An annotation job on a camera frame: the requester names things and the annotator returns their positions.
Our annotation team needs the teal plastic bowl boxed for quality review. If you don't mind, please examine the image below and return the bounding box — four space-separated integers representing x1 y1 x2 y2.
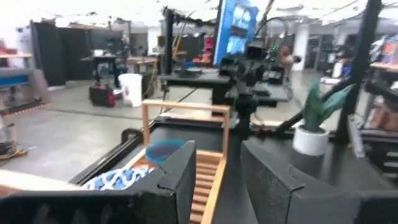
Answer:
144 139 187 166

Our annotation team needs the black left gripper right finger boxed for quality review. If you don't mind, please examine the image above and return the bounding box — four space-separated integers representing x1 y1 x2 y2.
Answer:
240 140 398 224

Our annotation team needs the white plastic bucket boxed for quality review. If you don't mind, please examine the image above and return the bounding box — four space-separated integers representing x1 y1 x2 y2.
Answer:
118 73 144 108

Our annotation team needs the cluttered storage shelf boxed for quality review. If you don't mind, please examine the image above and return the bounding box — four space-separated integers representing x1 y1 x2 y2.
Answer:
362 34 398 184

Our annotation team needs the person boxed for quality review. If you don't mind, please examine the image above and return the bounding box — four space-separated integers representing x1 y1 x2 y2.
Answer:
278 45 302 82

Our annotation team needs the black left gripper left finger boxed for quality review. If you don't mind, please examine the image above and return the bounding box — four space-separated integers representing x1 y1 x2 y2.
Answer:
0 139 198 224

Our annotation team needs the green plant in white pot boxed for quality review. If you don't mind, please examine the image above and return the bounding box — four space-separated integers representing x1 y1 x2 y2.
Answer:
292 79 357 156

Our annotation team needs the black upright frame post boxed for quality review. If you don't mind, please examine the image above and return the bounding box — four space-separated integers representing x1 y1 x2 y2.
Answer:
336 0 382 144

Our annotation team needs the black partition curtain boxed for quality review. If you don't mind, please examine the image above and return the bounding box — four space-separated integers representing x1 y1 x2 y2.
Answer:
30 21 124 87

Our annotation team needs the workbench with blue panel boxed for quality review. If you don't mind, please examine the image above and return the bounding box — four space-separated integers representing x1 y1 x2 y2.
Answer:
0 52 52 110

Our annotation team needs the black table mat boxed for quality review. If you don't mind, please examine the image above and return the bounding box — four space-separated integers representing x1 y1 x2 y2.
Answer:
111 123 396 224

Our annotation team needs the wooden slatted shelf rack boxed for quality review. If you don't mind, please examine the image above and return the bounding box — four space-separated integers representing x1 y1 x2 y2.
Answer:
123 98 231 224

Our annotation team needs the gray floor equipment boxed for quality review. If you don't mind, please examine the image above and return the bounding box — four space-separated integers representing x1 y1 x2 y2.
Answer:
0 114 29 161

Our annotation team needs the blue-screen computer monitor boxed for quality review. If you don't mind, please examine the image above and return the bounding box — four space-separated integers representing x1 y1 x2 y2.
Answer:
213 0 259 67

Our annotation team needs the blue patterned paper plate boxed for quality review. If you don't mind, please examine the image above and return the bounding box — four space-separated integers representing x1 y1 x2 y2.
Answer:
81 166 156 191

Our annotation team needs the black monitor stand post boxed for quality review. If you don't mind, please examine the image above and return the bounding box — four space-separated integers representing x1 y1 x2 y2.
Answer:
164 8 175 75

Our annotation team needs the red and black case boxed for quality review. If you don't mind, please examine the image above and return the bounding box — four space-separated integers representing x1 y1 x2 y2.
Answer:
88 85 117 108

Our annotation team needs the wooden table with black legs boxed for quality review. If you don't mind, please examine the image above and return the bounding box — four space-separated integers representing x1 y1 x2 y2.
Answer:
80 55 159 91

